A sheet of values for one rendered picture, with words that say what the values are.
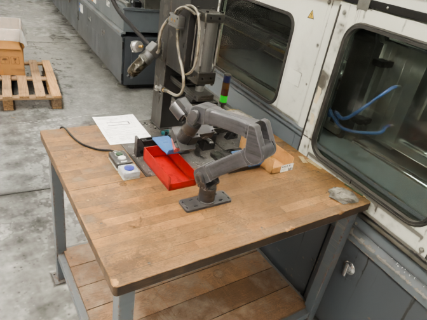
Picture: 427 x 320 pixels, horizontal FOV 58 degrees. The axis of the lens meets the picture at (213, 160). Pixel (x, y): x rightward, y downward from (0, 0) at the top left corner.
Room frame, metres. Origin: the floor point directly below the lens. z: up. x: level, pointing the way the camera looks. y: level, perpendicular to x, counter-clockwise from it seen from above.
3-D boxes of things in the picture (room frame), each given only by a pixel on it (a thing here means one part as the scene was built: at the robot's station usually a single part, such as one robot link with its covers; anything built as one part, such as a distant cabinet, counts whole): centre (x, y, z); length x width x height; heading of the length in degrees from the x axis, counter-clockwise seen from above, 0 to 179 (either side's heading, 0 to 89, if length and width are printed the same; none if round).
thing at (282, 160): (1.61, -0.24, 0.93); 0.25 x 0.13 x 0.08; 37
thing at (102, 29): (6.97, 2.38, 0.49); 5.51 x 1.02 x 0.97; 33
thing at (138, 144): (1.45, 0.31, 0.95); 0.06 x 0.03 x 0.09; 127
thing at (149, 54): (1.75, 0.38, 1.25); 0.19 x 0.07 x 0.19; 127
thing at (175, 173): (1.35, 0.17, 0.93); 0.25 x 0.12 x 0.06; 37
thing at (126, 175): (1.27, 0.32, 0.90); 0.07 x 0.07 x 0.06; 37
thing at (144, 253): (1.45, 0.05, 0.45); 1.12 x 0.99 x 0.90; 127
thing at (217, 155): (1.53, -0.10, 0.91); 0.17 x 0.16 x 0.02; 127
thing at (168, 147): (1.37, 0.19, 1.02); 0.15 x 0.07 x 0.03; 37
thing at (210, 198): (1.18, 0.00, 0.94); 0.20 x 0.07 x 0.08; 127
